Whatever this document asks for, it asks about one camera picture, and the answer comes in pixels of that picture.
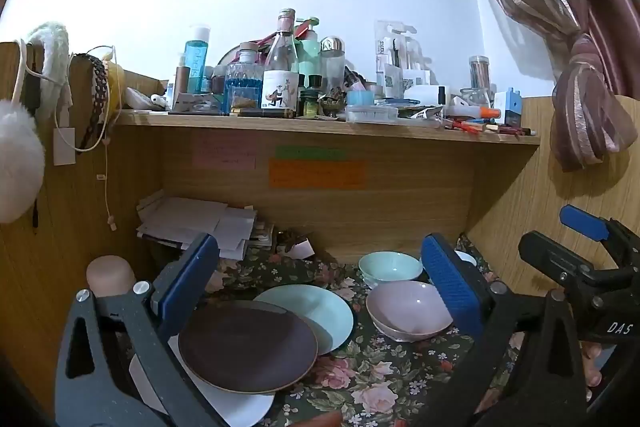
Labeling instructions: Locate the brown plate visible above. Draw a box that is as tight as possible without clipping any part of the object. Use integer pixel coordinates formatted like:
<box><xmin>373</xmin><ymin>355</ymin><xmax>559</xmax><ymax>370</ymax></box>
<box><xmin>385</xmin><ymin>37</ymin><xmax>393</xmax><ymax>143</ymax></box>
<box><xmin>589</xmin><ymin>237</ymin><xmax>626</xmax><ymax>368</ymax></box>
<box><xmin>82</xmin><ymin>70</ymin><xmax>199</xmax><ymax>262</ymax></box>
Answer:
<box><xmin>178</xmin><ymin>300</ymin><xmax>319</xmax><ymax>395</ymax></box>

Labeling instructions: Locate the stack of white papers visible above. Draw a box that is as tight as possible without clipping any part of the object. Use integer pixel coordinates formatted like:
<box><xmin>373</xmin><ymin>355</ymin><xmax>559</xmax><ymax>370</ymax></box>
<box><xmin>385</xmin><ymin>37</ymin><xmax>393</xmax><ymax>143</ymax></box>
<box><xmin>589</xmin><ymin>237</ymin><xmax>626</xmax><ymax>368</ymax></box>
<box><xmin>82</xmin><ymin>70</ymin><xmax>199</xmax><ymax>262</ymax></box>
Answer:
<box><xmin>136</xmin><ymin>189</ymin><xmax>258</xmax><ymax>260</ymax></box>

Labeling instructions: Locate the orange sticky note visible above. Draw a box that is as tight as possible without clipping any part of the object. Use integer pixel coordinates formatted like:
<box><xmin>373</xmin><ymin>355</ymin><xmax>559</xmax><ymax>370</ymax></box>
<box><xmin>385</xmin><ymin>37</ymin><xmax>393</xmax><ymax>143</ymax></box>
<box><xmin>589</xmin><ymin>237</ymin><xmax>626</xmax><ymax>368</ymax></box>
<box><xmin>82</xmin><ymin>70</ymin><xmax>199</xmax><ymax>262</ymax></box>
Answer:
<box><xmin>268</xmin><ymin>159</ymin><xmax>367</xmax><ymax>188</ymax></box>

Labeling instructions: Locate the white charger plug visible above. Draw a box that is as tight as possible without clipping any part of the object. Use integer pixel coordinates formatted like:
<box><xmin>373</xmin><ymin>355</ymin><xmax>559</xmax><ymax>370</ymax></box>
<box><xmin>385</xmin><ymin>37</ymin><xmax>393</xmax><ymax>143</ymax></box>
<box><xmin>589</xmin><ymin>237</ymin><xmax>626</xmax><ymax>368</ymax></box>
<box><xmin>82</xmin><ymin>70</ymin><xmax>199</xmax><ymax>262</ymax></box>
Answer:
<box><xmin>53</xmin><ymin>127</ymin><xmax>77</xmax><ymax>166</ymax></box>

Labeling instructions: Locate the glue stick with orange cap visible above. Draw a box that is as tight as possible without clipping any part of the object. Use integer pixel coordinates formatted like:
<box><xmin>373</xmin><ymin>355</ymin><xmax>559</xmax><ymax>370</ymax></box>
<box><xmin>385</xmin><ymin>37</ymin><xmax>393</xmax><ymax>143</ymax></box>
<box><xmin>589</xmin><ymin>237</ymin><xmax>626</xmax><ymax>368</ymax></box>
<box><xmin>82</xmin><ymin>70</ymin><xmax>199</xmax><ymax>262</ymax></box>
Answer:
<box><xmin>445</xmin><ymin>106</ymin><xmax>502</xmax><ymax>120</ymax></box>

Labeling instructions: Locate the person's right hand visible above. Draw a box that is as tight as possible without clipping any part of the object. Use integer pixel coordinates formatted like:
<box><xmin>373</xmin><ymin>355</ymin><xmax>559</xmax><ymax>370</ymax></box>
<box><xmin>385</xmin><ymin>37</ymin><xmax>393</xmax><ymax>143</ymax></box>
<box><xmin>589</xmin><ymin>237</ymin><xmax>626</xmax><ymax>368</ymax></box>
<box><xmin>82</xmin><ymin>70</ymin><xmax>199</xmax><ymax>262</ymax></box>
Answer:
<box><xmin>581</xmin><ymin>341</ymin><xmax>607</xmax><ymax>403</ymax></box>

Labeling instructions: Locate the brown cosmetic tube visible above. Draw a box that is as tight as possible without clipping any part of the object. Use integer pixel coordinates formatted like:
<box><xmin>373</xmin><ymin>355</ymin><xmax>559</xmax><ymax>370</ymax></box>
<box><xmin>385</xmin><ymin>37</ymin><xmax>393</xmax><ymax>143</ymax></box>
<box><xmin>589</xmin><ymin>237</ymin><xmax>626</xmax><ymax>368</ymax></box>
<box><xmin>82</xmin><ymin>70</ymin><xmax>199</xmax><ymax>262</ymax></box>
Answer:
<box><xmin>175</xmin><ymin>66</ymin><xmax>190</xmax><ymax>108</ymax></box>

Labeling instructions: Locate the small white and dark box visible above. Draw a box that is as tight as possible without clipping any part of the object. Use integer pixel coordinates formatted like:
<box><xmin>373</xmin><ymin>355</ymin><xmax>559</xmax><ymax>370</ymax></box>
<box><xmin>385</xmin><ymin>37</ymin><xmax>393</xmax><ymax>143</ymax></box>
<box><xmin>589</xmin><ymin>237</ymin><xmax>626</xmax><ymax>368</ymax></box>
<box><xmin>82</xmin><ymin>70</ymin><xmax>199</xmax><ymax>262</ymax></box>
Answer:
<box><xmin>277</xmin><ymin>232</ymin><xmax>317</xmax><ymax>261</ymax></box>

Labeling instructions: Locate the brown braided headband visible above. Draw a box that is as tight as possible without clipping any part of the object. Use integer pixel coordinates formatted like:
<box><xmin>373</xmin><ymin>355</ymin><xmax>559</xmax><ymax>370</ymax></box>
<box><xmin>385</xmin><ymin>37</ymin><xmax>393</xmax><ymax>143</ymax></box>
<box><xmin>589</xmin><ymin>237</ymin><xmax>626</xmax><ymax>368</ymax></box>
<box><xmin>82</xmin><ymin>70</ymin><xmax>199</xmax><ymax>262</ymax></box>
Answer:
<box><xmin>75</xmin><ymin>54</ymin><xmax>111</xmax><ymax>152</ymax></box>

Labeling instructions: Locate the dark green small bottle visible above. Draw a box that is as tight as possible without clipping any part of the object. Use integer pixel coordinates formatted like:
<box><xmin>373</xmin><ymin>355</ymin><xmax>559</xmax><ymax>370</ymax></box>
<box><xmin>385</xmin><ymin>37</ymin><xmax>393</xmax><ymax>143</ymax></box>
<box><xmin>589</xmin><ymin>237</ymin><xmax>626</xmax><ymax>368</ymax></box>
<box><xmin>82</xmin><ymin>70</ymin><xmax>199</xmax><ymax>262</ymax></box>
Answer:
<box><xmin>299</xmin><ymin>74</ymin><xmax>322</xmax><ymax>118</ymax></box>

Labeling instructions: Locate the tall bottle with blue liquid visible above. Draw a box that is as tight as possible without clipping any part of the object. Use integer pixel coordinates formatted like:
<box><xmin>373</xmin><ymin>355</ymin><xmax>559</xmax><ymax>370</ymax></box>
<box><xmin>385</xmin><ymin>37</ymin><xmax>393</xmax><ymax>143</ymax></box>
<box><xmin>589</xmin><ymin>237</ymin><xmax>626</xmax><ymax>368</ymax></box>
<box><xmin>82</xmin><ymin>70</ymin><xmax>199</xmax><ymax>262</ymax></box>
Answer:
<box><xmin>182</xmin><ymin>24</ymin><xmax>211</xmax><ymax>95</ymax></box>

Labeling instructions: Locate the pile of pens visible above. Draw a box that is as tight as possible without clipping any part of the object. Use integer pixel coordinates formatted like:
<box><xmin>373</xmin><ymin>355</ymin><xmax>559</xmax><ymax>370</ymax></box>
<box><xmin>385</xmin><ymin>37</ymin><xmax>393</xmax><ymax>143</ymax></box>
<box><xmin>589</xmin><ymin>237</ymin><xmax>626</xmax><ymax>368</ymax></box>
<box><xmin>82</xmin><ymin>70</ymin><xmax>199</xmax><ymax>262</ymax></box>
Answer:
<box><xmin>445</xmin><ymin>118</ymin><xmax>532</xmax><ymax>138</ymax></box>

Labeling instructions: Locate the clear glass bottle with label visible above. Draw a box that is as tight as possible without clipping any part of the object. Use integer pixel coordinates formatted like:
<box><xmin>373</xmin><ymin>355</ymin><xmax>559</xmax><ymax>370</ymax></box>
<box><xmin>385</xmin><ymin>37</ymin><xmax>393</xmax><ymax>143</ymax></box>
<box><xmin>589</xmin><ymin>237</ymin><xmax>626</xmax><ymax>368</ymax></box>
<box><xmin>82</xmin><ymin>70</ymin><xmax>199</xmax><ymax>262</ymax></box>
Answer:
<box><xmin>261</xmin><ymin>8</ymin><xmax>300</xmax><ymax>110</ymax></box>

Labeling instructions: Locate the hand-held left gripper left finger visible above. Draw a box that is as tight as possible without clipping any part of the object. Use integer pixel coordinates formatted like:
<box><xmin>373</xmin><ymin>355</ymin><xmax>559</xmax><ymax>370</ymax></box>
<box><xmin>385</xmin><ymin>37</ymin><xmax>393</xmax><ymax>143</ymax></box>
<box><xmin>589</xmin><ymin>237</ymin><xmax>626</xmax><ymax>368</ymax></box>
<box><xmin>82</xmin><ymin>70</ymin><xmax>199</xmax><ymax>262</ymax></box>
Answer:
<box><xmin>54</xmin><ymin>233</ymin><xmax>226</xmax><ymax>427</ymax></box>

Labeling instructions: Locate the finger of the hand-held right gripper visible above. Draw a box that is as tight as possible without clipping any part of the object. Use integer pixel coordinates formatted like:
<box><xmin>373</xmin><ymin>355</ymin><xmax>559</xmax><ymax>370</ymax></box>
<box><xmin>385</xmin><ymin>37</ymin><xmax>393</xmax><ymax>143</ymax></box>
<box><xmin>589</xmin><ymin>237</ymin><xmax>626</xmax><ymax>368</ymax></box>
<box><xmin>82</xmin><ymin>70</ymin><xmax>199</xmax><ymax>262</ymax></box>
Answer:
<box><xmin>559</xmin><ymin>204</ymin><xmax>640</xmax><ymax>258</ymax></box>
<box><xmin>518</xmin><ymin>230</ymin><xmax>610</xmax><ymax>293</ymax></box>

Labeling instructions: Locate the white charging cable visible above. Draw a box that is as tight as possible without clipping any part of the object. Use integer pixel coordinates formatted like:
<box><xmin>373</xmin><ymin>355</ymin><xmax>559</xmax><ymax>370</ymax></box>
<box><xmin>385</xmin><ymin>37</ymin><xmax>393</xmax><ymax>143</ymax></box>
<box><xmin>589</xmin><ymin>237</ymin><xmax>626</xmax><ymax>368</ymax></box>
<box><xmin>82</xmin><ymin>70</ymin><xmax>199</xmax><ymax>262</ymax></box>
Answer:
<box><xmin>55</xmin><ymin>47</ymin><xmax>119</xmax><ymax>233</ymax></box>

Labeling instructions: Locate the wooden shelf board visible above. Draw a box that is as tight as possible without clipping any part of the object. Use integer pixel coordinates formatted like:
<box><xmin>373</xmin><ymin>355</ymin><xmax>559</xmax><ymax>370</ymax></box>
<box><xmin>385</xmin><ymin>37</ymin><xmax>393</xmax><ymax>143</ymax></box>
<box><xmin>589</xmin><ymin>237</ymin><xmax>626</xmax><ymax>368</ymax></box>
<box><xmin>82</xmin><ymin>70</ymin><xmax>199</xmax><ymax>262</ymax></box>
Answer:
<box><xmin>112</xmin><ymin>107</ymin><xmax>542</xmax><ymax>146</ymax></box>

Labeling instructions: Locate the clear brush package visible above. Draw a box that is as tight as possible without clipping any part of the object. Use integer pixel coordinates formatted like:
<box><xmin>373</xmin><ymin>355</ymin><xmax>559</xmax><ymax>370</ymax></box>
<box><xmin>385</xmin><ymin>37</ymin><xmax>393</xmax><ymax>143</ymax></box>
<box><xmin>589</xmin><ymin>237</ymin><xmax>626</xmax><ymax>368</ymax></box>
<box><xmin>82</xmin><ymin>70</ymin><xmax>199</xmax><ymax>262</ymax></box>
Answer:
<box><xmin>375</xmin><ymin>19</ymin><xmax>433</xmax><ymax>88</ymax></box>

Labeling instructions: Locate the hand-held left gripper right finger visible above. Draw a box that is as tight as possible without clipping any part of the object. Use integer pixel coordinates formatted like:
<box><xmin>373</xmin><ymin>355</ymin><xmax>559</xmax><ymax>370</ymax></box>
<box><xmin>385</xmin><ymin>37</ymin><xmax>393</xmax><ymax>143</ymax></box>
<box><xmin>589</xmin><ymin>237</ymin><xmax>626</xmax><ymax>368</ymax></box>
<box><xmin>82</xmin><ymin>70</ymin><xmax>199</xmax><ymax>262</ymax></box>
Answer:
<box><xmin>421</xmin><ymin>233</ymin><xmax>588</xmax><ymax>427</ymax></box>

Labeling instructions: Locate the pink bowl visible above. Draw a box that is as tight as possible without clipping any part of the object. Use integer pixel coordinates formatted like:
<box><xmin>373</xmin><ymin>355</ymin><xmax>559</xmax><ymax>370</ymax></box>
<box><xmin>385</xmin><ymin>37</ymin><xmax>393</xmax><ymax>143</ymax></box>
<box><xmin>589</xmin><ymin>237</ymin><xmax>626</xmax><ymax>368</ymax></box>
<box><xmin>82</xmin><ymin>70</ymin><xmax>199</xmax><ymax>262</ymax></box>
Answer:
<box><xmin>365</xmin><ymin>281</ymin><xmax>454</xmax><ymax>343</ymax></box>

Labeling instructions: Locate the glass jar with sticks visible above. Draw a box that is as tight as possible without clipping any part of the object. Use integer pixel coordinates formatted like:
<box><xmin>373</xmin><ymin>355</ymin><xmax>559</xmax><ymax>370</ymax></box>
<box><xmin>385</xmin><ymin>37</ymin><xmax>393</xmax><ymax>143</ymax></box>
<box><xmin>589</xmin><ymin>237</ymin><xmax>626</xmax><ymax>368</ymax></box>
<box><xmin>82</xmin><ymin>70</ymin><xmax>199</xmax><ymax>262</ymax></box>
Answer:
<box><xmin>468</xmin><ymin>55</ymin><xmax>493</xmax><ymax>108</ymax></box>

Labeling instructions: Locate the green sticky note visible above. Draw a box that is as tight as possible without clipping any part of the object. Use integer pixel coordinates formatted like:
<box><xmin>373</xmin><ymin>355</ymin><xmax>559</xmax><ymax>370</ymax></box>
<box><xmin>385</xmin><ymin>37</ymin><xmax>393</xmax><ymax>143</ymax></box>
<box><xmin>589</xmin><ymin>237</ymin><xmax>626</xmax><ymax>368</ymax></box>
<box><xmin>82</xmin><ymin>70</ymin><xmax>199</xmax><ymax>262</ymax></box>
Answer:
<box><xmin>276</xmin><ymin>146</ymin><xmax>347</xmax><ymax>160</ymax></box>

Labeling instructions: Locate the square glass bottle blue liquid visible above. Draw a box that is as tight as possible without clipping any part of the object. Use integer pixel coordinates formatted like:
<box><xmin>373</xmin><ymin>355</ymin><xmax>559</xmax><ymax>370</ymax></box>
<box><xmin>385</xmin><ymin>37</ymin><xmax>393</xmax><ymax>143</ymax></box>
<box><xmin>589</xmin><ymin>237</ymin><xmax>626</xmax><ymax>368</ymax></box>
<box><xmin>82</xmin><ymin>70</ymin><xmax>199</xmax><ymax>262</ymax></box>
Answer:
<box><xmin>223</xmin><ymin>42</ymin><xmax>264</xmax><ymax>115</ymax></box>

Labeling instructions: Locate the white plate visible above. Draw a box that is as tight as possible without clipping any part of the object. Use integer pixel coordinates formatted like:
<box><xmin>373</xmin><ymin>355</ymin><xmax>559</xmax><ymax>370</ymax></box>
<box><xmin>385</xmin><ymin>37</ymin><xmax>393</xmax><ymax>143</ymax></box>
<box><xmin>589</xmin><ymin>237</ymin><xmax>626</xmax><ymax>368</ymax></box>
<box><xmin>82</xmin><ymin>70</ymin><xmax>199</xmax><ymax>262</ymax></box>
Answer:
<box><xmin>129</xmin><ymin>334</ymin><xmax>275</xmax><ymax>427</ymax></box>

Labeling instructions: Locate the mint green plate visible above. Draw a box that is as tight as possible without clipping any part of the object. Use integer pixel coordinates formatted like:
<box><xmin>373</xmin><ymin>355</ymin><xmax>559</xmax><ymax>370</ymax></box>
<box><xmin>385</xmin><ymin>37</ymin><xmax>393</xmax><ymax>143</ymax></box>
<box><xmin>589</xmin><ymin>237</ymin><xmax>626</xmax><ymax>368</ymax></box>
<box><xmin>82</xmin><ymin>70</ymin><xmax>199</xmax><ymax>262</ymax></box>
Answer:
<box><xmin>253</xmin><ymin>284</ymin><xmax>355</xmax><ymax>356</ymax></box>

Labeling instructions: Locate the mint green pump bottle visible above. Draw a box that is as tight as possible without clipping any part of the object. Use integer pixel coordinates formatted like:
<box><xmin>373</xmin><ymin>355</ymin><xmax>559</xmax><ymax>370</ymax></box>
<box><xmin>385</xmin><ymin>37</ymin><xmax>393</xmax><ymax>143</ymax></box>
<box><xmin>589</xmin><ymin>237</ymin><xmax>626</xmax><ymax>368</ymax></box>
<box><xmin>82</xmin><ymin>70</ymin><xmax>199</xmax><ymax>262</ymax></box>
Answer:
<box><xmin>299</xmin><ymin>16</ymin><xmax>322</xmax><ymax>78</ymax></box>

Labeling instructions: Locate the pink sticky note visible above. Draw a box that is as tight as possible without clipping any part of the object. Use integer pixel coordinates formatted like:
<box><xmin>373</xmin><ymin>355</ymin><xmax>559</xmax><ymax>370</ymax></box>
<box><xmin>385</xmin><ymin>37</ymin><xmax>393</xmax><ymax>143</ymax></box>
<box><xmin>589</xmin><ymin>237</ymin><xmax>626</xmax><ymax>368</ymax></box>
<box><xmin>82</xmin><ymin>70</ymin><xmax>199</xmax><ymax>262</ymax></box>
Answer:
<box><xmin>192</xmin><ymin>136</ymin><xmax>257</xmax><ymax>170</ymax></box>

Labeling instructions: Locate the clear plastic case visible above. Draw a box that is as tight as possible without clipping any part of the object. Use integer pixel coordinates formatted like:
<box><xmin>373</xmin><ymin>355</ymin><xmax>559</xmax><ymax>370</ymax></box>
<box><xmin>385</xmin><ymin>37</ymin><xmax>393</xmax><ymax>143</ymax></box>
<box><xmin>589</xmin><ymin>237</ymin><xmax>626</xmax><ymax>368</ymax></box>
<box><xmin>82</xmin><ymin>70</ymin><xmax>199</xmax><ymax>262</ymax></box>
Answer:
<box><xmin>345</xmin><ymin>104</ymin><xmax>399</xmax><ymax>124</ymax></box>

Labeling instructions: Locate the white fluffy headband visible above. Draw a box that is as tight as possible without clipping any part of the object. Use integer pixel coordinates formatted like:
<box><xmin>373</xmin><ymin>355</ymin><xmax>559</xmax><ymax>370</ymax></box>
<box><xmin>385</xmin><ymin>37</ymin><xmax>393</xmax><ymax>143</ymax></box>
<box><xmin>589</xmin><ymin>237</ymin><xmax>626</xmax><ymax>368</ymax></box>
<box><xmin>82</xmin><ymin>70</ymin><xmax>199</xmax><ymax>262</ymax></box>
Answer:
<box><xmin>25</xmin><ymin>22</ymin><xmax>74</xmax><ymax>122</ymax></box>

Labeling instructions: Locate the dark floral cloth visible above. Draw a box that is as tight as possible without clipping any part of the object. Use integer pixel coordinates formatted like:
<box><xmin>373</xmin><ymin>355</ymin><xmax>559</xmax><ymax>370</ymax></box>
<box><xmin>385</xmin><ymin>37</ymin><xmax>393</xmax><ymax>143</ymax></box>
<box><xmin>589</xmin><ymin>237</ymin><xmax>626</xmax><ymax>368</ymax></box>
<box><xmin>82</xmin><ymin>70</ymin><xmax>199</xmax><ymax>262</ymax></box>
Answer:
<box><xmin>200</xmin><ymin>232</ymin><xmax>526</xmax><ymax>427</ymax></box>

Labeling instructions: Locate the stack of small booklets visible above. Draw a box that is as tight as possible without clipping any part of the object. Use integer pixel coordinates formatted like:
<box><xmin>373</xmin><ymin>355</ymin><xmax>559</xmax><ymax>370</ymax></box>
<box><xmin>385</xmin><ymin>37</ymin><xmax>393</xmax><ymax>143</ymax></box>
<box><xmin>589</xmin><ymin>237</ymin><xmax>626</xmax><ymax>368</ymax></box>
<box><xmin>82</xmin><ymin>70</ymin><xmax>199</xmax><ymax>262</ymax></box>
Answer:
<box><xmin>249</xmin><ymin>219</ymin><xmax>277</xmax><ymax>250</ymax></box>

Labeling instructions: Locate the mint green bowl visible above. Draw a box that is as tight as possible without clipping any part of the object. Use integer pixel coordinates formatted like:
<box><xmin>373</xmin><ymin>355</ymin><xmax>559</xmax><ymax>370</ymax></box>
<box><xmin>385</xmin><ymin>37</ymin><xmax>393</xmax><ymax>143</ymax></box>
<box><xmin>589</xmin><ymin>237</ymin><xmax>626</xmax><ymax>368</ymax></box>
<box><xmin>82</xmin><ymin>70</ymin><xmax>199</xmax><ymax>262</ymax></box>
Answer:
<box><xmin>358</xmin><ymin>251</ymin><xmax>424</xmax><ymax>290</ymax></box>

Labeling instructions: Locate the yellow headband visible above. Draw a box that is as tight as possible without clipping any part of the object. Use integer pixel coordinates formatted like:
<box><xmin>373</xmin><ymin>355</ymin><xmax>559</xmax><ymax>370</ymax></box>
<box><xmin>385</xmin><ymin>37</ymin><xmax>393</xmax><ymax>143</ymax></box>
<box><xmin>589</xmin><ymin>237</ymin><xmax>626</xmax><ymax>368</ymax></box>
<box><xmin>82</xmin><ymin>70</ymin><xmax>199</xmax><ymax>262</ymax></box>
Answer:
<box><xmin>102</xmin><ymin>59</ymin><xmax>126</xmax><ymax>110</ymax></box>

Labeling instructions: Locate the blue and white box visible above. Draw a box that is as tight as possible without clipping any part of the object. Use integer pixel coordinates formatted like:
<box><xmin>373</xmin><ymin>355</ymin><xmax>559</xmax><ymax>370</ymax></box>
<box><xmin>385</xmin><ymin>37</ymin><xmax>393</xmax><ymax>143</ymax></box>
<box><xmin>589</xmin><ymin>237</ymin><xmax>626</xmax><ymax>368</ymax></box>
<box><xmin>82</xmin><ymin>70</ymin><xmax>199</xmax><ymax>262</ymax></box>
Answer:
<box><xmin>492</xmin><ymin>87</ymin><xmax>523</xmax><ymax>128</ymax></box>

